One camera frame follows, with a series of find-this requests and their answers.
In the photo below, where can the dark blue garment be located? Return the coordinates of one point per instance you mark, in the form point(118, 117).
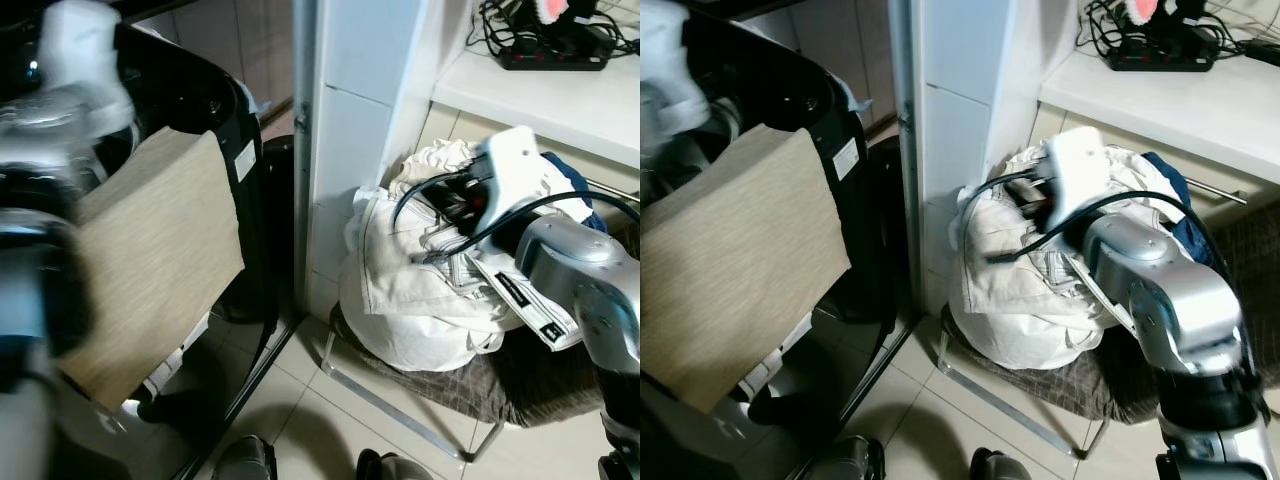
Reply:
point(575, 180)
point(1185, 220)

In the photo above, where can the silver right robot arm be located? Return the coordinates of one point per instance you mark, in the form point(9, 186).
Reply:
point(570, 260)
point(1150, 280)

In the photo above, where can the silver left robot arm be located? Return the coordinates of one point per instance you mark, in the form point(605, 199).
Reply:
point(40, 290)

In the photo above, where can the white counter shelf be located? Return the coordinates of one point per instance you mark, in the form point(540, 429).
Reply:
point(1180, 110)
point(560, 110)

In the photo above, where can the white band with black label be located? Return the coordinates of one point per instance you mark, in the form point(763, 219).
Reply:
point(530, 310)
point(1110, 300)

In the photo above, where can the white washer sticker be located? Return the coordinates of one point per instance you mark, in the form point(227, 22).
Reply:
point(245, 160)
point(846, 158)

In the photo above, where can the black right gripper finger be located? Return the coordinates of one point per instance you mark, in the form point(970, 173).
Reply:
point(1012, 255)
point(440, 256)

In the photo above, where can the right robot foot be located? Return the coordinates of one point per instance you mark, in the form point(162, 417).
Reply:
point(390, 468)
point(1000, 467)

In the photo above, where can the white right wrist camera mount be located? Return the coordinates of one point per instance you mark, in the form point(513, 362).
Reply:
point(1075, 170)
point(515, 170)

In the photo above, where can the beige woven cloth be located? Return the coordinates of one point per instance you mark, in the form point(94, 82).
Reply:
point(160, 250)
point(740, 260)

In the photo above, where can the pink and white object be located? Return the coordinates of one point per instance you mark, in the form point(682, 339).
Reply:
point(548, 8)
point(1145, 8)

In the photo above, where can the black power strip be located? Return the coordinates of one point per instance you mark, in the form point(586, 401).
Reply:
point(1160, 58)
point(555, 55)

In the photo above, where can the white crumpled garment pile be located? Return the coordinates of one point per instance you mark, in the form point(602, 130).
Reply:
point(400, 290)
point(1000, 300)

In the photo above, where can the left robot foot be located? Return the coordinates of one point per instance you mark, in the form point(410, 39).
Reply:
point(850, 460)
point(245, 460)

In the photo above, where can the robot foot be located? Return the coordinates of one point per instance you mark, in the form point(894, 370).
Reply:
point(390, 468)
point(245, 460)
point(850, 460)
point(1000, 467)

